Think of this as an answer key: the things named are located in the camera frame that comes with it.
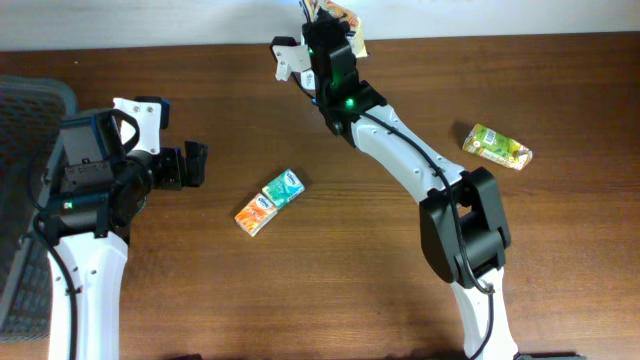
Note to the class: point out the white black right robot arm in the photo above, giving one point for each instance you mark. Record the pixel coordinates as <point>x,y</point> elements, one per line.
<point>463,226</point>

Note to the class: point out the yellow snack bag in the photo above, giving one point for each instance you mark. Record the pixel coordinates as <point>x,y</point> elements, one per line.
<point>313,9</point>

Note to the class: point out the grey plastic mesh basket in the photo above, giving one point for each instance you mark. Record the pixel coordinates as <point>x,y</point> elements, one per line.
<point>31,113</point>

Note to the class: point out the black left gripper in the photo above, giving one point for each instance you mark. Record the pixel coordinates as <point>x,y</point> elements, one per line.
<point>176,166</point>

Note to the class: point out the teal Kleenex tissue pack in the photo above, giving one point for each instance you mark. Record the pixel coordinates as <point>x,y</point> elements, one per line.
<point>283,189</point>

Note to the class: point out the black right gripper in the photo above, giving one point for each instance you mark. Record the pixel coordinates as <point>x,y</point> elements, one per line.
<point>323,32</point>

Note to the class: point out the green tea drink carton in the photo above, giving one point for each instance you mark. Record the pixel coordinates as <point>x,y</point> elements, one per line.
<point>497,148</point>

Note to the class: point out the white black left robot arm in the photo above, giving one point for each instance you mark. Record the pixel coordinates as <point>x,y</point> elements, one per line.
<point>100,185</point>

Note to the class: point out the orange Kleenex tissue pack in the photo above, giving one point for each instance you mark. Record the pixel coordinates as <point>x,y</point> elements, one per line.
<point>256,214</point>

